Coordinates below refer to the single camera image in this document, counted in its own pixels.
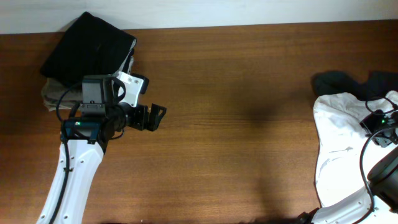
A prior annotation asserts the white t-shirt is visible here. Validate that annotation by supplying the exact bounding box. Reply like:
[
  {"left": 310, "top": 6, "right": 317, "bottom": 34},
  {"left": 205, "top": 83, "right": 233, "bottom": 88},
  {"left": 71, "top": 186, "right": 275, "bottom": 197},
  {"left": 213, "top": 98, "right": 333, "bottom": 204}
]
[{"left": 312, "top": 90, "right": 398, "bottom": 208}]

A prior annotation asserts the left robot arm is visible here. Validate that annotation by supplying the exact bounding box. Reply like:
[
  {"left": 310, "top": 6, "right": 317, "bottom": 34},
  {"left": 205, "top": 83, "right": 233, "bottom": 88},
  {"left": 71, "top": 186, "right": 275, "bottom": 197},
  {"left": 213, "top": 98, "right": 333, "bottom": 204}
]
[{"left": 37, "top": 72, "right": 167, "bottom": 223}]

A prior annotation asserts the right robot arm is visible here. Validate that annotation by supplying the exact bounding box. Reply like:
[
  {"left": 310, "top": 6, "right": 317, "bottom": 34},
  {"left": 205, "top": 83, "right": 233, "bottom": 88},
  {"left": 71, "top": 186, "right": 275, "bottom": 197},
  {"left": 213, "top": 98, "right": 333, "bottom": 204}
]
[{"left": 297, "top": 108, "right": 397, "bottom": 223}]

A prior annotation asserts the dark crumpled garment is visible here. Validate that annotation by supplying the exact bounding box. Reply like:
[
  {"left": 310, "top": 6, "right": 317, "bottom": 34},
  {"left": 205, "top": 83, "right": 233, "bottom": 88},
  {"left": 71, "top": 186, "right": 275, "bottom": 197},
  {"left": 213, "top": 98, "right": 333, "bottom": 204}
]
[{"left": 312, "top": 71, "right": 397, "bottom": 101}]

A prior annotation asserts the grey folded garment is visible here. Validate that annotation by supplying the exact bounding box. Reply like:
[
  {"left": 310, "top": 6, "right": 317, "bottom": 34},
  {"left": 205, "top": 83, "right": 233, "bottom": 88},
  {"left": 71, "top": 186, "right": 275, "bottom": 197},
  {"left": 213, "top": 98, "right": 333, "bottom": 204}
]
[{"left": 41, "top": 56, "right": 134, "bottom": 111}]

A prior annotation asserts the black folded garment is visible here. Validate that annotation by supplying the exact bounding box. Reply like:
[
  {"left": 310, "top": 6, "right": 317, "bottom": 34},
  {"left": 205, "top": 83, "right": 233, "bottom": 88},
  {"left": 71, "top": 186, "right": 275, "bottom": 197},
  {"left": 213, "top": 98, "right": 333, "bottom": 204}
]
[{"left": 40, "top": 12, "right": 136, "bottom": 87}]

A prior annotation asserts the right black cable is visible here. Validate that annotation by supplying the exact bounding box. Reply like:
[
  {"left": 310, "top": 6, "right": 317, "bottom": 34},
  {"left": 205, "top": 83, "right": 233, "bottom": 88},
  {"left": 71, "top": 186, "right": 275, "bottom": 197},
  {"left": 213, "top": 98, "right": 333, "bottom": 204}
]
[{"left": 351, "top": 96, "right": 398, "bottom": 224}]

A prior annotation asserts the black cable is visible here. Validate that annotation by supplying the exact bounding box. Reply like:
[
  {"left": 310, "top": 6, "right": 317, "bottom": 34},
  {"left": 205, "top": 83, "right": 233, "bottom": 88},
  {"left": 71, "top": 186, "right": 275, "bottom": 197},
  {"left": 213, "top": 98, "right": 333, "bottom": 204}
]
[
  {"left": 351, "top": 96, "right": 398, "bottom": 224},
  {"left": 48, "top": 81, "right": 85, "bottom": 224}
]

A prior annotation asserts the left black cable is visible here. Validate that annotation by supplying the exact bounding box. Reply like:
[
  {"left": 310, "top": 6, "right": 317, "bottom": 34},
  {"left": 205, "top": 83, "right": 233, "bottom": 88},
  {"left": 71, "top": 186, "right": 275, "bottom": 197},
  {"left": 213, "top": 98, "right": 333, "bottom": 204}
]
[{"left": 48, "top": 81, "right": 85, "bottom": 224}]

